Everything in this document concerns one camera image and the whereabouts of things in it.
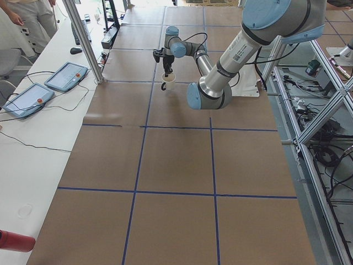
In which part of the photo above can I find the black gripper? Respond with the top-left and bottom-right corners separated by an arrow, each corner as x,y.
163,55 -> 174,77

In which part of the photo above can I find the white smiley mug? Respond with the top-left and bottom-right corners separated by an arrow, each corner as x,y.
161,73 -> 176,91

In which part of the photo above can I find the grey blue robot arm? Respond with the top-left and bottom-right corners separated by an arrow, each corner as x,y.
153,1 -> 327,110

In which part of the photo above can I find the black keyboard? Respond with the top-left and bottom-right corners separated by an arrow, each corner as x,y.
71,23 -> 80,45

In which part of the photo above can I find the black computer mouse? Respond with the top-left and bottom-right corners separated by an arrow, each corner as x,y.
69,47 -> 82,55

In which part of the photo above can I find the far blue teach pendant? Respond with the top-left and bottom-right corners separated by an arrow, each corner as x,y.
44,62 -> 88,92

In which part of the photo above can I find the blue teach pendant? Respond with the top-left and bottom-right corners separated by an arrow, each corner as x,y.
44,62 -> 88,92
3,83 -> 55,118

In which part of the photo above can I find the near blue teach pendant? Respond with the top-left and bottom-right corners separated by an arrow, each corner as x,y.
3,83 -> 55,118

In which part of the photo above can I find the person in beige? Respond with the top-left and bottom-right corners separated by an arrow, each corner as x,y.
1,0 -> 57,54

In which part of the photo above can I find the grey office chair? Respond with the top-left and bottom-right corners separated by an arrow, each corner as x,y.
1,49 -> 22,80

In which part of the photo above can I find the red bottle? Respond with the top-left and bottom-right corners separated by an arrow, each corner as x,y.
1,230 -> 36,252

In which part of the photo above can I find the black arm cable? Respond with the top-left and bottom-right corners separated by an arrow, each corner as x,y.
179,32 -> 209,56

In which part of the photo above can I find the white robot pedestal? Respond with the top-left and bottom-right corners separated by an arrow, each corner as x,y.
229,65 -> 260,97

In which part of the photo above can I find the aluminium frame post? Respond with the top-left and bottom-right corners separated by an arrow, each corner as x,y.
63,0 -> 104,84

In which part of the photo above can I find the aluminium side frame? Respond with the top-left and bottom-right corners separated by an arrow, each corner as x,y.
263,35 -> 352,264

